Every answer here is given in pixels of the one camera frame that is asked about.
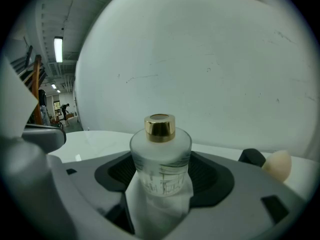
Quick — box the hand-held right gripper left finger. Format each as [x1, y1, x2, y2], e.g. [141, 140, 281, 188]
[47, 150, 141, 240]

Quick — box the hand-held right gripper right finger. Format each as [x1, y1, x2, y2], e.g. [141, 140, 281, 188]
[162, 150, 308, 240]

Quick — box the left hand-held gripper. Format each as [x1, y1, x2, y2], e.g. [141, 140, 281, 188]
[0, 55, 76, 240]

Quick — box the beige cup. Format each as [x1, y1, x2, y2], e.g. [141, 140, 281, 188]
[129, 113, 193, 198]

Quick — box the white curved table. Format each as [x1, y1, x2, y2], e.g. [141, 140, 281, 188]
[48, 130, 313, 237]

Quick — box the small black tube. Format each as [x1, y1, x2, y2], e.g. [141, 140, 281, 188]
[237, 148, 267, 169]

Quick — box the cream egg-shaped sponge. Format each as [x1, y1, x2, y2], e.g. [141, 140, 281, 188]
[261, 149, 293, 184]

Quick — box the dark wooden slatted frame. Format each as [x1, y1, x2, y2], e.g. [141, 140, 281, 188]
[9, 45, 48, 125]

